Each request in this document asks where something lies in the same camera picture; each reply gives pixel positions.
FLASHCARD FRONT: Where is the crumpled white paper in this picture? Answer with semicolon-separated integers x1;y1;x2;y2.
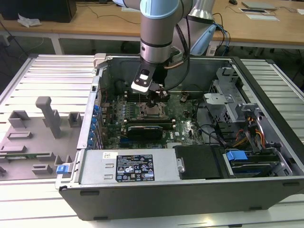
18;13;43;29

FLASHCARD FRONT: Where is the silver CPU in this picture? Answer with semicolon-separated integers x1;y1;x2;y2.
145;106;162;117

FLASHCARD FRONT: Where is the flat white framed device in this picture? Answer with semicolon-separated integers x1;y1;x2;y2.
239;7;267;13

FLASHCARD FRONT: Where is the grey parts rack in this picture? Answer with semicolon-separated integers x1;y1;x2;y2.
0;96;83;181

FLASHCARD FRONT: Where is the pale blue teach pendant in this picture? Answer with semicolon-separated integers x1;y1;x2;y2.
190;23;217;56

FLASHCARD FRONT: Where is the green RAM stick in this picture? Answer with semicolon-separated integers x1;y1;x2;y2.
0;153;38;160

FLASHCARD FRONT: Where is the hard disk in blue carrier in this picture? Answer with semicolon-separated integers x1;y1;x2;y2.
226;150;280;179

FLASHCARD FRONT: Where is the grey power supply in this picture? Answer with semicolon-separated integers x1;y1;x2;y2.
78;148;181;185

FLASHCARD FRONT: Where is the green motherboard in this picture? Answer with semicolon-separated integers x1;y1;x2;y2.
102;91;206;150

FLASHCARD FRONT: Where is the orange yellow wire bundle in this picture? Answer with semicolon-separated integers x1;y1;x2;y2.
234;115;266;149

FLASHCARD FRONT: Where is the black PC case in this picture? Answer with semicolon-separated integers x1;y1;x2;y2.
55;53;304;222

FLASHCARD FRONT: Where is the CPU socket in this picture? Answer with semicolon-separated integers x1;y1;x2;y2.
139;103;169;121

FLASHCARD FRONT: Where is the black camera cable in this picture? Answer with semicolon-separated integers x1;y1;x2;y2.
170;15;191;91

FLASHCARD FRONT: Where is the silver drive cage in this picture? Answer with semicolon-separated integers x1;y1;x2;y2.
203;67;261;124

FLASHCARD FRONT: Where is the silver laptop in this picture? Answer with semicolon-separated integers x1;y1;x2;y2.
241;1;278;11

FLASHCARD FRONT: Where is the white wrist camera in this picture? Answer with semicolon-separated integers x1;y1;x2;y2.
131;67;155;93

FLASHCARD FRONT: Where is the grey case handle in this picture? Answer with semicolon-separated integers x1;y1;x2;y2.
93;53;112;70

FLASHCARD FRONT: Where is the black graphics card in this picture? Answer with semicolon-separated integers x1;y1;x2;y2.
127;124;164;141

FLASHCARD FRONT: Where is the black drive bay box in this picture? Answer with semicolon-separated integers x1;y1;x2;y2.
174;145;226;181

